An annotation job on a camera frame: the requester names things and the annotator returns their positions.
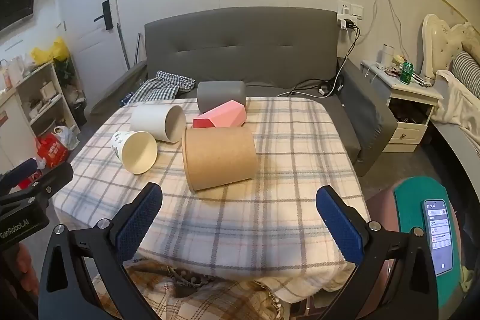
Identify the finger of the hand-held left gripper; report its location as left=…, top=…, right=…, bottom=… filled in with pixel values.
left=0, top=162, right=74, bottom=210
left=0, top=158, right=40, bottom=193

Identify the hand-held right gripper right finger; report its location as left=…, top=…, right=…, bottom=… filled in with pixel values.
left=315, top=186, right=440, bottom=320

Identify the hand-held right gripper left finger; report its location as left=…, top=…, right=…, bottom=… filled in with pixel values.
left=37, top=182, right=164, bottom=320

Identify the brown cardboard cup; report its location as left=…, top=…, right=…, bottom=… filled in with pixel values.
left=181, top=126, right=260, bottom=193

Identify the printed white paper cup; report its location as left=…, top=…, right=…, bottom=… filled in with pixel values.
left=112, top=130, right=158, bottom=175

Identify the plain white cup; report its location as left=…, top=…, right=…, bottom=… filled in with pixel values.
left=130, top=104, right=187, bottom=144

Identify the pink faceted cup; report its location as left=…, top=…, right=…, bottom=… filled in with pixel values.
left=193, top=100, right=248, bottom=129

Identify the grey cup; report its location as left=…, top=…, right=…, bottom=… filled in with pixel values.
left=196, top=81, right=247, bottom=114

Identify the person's left hand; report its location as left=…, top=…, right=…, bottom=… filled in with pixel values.
left=14, top=243, right=40, bottom=297

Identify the red bag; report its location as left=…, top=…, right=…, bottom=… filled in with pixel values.
left=35, top=133, right=70, bottom=169

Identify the white plastic bag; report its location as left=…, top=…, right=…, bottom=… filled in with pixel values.
left=52, top=125, right=80, bottom=151

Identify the plaid tablecloth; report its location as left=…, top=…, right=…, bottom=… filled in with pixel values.
left=52, top=97, right=372, bottom=292

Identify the white storage shelf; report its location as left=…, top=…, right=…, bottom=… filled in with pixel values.
left=0, top=59, right=81, bottom=165

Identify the beige fringed blanket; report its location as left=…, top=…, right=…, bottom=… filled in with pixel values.
left=92, top=258, right=301, bottom=320

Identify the smartphone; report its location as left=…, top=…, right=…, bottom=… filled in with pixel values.
left=423, top=199, right=454, bottom=276

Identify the yellow plastic bag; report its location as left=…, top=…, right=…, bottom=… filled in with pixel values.
left=31, top=36, right=71, bottom=64

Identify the checked cloth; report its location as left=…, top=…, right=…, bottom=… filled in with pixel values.
left=129, top=70, right=197, bottom=104

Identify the white nightstand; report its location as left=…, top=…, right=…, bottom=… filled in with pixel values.
left=361, top=59, right=444, bottom=154

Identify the green can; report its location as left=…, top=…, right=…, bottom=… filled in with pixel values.
left=399, top=61, right=414, bottom=84

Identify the beige bed blanket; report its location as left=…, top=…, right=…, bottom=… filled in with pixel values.
left=429, top=70, right=480, bottom=147

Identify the black door lock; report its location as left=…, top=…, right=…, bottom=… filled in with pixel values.
left=94, top=0, right=114, bottom=31

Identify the checked pillow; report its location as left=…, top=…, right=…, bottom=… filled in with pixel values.
left=451, top=51, right=480, bottom=99

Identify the grey sofa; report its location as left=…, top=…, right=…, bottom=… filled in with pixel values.
left=90, top=7, right=398, bottom=177

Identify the white bed headboard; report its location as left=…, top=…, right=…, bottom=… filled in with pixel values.
left=422, top=13, right=480, bottom=81

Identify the broom handle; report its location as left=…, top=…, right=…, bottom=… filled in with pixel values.
left=115, top=22, right=131, bottom=70

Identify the black cable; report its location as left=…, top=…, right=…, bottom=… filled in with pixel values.
left=294, top=25, right=361, bottom=98

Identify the white wall socket panel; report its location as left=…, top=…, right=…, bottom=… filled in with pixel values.
left=337, top=0, right=364, bottom=20

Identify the white hanging wall cable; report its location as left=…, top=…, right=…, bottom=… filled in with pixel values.
left=371, top=0, right=407, bottom=60

